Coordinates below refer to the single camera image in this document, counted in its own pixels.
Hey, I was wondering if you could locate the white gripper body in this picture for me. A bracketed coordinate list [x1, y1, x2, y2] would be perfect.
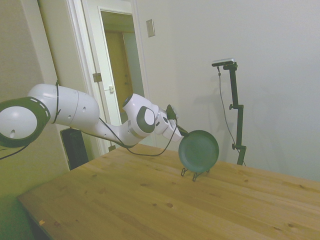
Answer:
[158, 112, 183, 143]

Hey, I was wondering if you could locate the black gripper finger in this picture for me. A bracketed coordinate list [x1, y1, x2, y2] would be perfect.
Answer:
[177, 125, 191, 137]

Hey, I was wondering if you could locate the dark green round plate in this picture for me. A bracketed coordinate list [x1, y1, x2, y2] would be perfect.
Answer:
[178, 129, 220, 173]

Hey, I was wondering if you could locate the brown wooden door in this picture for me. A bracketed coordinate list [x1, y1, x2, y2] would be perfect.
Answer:
[104, 29, 133, 126]

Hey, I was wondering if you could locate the black rectangular floor unit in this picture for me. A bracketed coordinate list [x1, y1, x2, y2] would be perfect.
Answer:
[61, 127, 90, 171]

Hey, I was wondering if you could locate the black wire plate rack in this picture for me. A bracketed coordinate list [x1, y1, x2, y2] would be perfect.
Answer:
[181, 167, 211, 183]

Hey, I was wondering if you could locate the black jointed camera mount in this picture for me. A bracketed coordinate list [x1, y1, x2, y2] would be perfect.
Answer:
[222, 63, 248, 166]

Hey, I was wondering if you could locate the silver stereo camera bar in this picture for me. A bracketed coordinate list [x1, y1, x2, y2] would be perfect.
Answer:
[211, 57, 237, 68]

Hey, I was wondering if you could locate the beige wall switch plate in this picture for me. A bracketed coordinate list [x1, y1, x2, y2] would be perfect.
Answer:
[146, 19, 156, 38]

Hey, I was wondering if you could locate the white door frame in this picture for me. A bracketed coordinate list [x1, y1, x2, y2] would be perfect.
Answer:
[66, 0, 151, 156]

